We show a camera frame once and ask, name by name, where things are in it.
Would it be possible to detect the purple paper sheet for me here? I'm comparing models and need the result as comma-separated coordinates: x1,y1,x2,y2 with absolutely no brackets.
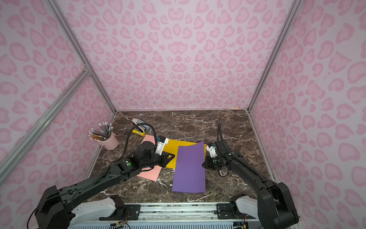
172,142,206,193

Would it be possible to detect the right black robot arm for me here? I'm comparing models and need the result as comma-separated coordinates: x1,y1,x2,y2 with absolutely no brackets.
202,140,299,229

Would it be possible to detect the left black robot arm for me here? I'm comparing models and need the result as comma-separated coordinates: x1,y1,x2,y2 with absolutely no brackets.
34,142,175,229

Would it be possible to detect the pink paper sheet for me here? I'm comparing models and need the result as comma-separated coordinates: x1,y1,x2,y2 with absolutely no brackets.
138,135,162,181

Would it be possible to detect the yellow paper sheet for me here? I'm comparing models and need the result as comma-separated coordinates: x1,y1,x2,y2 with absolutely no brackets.
164,139,206,169

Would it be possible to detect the yellow highlighter marker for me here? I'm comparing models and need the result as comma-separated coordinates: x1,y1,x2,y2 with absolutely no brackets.
132,129,145,136

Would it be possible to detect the grey blue stapler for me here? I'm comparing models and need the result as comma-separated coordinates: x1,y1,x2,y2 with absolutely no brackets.
132,118,150,130

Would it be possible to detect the pink pencil cup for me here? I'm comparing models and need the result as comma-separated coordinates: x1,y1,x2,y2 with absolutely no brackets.
100,133,119,150

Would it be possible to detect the bundle of pencils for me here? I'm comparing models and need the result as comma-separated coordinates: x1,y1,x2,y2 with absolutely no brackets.
88,122,113,141

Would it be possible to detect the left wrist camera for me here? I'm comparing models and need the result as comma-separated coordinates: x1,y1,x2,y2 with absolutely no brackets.
156,136,169,156

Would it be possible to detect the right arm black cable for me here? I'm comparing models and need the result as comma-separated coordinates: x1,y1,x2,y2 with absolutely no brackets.
215,122,229,178

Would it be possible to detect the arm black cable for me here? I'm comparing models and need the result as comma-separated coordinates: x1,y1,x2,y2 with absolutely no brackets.
215,122,229,178
118,123,158,167

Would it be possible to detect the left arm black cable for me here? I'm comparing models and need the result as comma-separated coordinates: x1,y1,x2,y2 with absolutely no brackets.
118,123,158,167

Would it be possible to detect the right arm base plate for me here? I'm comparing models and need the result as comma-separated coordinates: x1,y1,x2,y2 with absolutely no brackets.
216,196,259,219

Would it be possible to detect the aluminium mounting rail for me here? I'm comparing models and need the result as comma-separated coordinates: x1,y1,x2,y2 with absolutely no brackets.
68,198,262,229

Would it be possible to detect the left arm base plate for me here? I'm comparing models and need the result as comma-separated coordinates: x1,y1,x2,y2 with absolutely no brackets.
99,195,141,221

